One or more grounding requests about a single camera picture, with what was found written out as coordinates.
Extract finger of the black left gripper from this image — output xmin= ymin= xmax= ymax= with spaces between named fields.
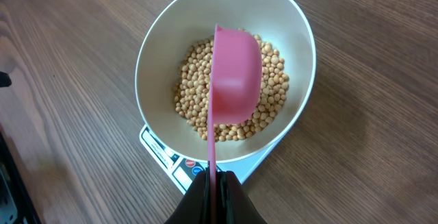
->
xmin=0 ymin=72 xmax=12 ymax=88

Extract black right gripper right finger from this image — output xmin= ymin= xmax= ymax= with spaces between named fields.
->
xmin=217 ymin=171 xmax=267 ymax=224

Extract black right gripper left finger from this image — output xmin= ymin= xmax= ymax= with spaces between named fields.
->
xmin=165 ymin=171 xmax=209 ymax=224

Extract pink plastic measuring scoop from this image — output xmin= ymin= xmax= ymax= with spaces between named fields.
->
xmin=207 ymin=25 xmax=261 ymax=223

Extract white digital kitchen scale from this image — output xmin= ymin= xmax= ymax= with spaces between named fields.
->
xmin=139 ymin=125 xmax=280 ymax=195

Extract soybeans in white bowl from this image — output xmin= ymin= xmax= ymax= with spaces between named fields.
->
xmin=174 ymin=34 xmax=289 ymax=142

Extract white bowl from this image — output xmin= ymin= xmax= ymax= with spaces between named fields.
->
xmin=135 ymin=0 xmax=316 ymax=163

